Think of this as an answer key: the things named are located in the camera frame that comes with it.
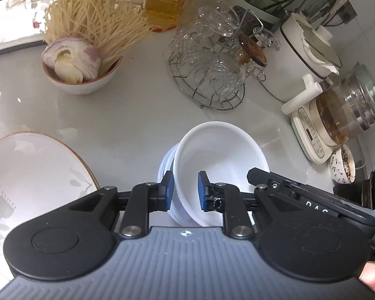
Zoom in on dark wall power socket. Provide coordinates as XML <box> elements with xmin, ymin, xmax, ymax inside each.
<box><xmin>340</xmin><ymin>1</ymin><xmax>354</xmax><ymax>20</ymax></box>

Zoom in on row of small glass jars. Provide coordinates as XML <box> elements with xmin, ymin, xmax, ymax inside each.
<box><xmin>0</xmin><ymin>0</ymin><xmax>56</xmax><ymax>18</ymax></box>

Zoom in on oil bottle with red cap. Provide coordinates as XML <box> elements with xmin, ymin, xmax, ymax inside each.
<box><xmin>141</xmin><ymin>0</ymin><xmax>201</xmax><ymax>34</ymax></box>

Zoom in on set of upturned glass cups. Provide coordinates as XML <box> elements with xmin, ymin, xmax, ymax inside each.
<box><xmin>169</xmin><ymin>0</ymin><xmax>282</xmax><ymax>101</ymax></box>

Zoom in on small patterned tea cup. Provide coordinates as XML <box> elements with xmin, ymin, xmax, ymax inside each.
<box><xmin>330</xmin><ymin>144</ymin><xmax>357</xmax><ymax>184</ymax></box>

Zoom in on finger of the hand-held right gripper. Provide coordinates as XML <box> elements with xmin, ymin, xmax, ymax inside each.
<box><xmin>247</xmin><ymin>167</ymin><xmax>301</xmax><ymax>197</ymax></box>

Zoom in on white bowl with brown rim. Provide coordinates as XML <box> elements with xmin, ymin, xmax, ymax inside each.
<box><xmin>42</xmin><ymin>54</ymin><xmax>123</xmax><ymax>96</ymax></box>

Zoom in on white electric cooking pot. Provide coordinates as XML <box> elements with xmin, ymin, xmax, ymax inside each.
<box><xmin>262</xmin><ymin>11</ymin><xmax>343</xmax><ymax>115</ymax></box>

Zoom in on glass electric kettle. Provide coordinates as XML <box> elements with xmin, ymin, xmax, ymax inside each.
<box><xmin>315</xmin><ymin>63</ymin><xmax>375</xmax><ymax>146</ymax></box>

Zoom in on dried yellow noodles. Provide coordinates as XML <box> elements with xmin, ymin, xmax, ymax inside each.
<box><xmin>43</xmin><ymin>0</ymin><xmax>154</xmax><ymax>73</ymax></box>

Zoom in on cream kettle heating base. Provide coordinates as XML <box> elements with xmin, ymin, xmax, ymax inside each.
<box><xmin>289</xmin><ymin>102</ymin><xmax>357</xmax><ymax>165</ymax></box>

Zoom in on white plastic bowl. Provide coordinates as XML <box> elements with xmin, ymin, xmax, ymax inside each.
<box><xmin>174</xmin><ymin>121</ymin><xmax>271</xmax><ymax>229</ymax></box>

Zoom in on brown round lid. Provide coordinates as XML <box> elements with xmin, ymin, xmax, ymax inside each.
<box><xmin>237</xmin><ymin>33</ymin><xmax>268</xmax><ymax>68</ymax></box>

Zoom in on green utensil holder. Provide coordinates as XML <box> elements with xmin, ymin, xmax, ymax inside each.
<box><xmin>230</xmin><ymin>0</ymin><xmax>302</xmax><ymax>26</ymax></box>

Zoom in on leaf pattern shallow plate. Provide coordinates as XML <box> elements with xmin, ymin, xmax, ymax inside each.
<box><xmin>0</xmin><ymin>131</ymin><xmax>101</xmax><ymax>286</ymax></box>

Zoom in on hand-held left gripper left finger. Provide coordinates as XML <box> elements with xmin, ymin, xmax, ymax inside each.
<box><xmin>69</xmin><ymin>170</ymin><xmax>175</xmax><ymax>239</ymax></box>

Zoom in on round wire cup rack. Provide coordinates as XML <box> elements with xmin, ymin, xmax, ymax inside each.
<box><xmin>169</xmin><ymin>54</ymin><xmax>267</xmax><ymax>111</ymax></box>

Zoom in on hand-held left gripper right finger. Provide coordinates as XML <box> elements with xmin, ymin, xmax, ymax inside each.
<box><xmin>197</xmin><ymin>170</ymin><xmax>301</xmax><ymax>239</ymax></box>

